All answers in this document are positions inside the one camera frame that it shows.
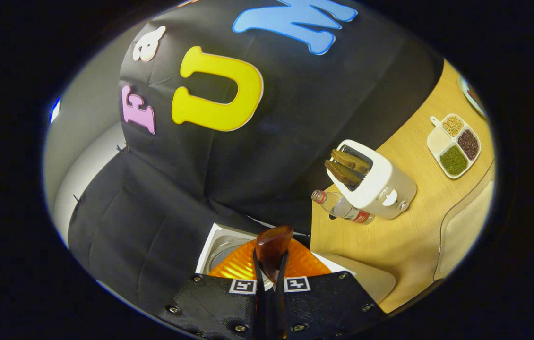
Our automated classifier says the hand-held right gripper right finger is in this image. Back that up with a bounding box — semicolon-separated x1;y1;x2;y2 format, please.
274;238;387;340

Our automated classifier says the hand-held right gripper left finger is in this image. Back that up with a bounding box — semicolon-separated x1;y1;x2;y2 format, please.
156;238;268;340

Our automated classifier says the white rice cooker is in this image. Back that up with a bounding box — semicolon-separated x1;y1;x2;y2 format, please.
195;223;396;304

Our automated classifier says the brown wooden spoon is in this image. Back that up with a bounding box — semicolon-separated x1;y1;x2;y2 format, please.
254;225;294;340

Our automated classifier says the clear container of rice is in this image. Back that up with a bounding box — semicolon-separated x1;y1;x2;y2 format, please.
433;161;496;282

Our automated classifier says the clear plastic water bottle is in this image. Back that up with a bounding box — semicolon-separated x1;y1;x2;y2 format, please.
311;189;376;225

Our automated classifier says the white toaster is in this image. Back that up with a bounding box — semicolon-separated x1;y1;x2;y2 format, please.
326;139;418;221

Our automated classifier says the brown bread slice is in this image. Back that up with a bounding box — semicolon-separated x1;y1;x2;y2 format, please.
324;160;363;187
331;149;372;174

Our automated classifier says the black backdrop cloth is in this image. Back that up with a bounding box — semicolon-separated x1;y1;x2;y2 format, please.
67;0;443;312

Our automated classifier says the white divided bean dish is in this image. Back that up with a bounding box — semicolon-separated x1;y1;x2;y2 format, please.
426;113;482;179

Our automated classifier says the pale green plate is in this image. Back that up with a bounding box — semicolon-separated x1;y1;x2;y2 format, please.
458;75;488;119

